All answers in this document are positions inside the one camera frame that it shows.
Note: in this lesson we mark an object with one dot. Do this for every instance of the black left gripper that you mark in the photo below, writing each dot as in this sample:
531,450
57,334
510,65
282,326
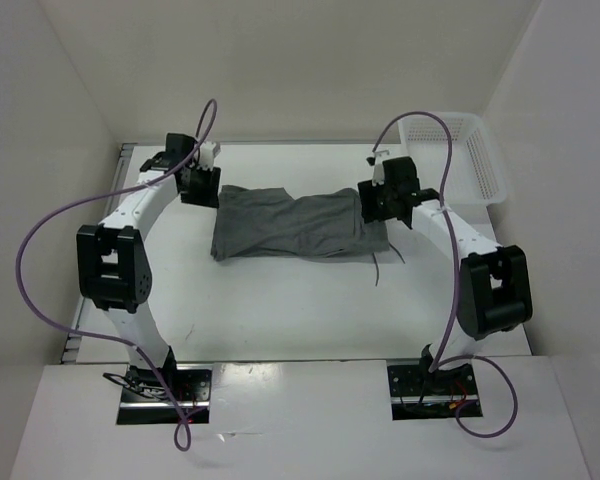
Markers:
210,197

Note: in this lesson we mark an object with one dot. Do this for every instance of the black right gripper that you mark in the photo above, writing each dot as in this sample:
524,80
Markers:
368,195

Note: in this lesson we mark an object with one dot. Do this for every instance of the grey cotton shorts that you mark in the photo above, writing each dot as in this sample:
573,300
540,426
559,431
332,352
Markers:
271,223

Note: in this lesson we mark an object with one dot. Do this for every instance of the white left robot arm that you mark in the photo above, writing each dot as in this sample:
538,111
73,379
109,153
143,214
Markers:
151,359

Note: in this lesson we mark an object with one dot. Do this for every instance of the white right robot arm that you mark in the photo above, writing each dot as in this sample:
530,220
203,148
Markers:
491,287

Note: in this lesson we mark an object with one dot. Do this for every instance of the white plastic laundry basket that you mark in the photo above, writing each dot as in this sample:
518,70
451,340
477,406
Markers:
461,156

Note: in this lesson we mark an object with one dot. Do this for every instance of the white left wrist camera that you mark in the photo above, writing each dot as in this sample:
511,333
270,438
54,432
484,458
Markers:
208,151

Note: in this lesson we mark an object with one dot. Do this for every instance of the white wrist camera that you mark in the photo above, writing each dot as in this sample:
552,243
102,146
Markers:
375,160
208,151

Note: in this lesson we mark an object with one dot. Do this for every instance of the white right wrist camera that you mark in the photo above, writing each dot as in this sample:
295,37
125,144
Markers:
375,160

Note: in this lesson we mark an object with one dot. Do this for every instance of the aluminium table edge rail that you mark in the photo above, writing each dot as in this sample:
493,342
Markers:
110,261

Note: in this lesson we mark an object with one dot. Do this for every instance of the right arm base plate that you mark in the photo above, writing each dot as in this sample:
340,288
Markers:
414,397

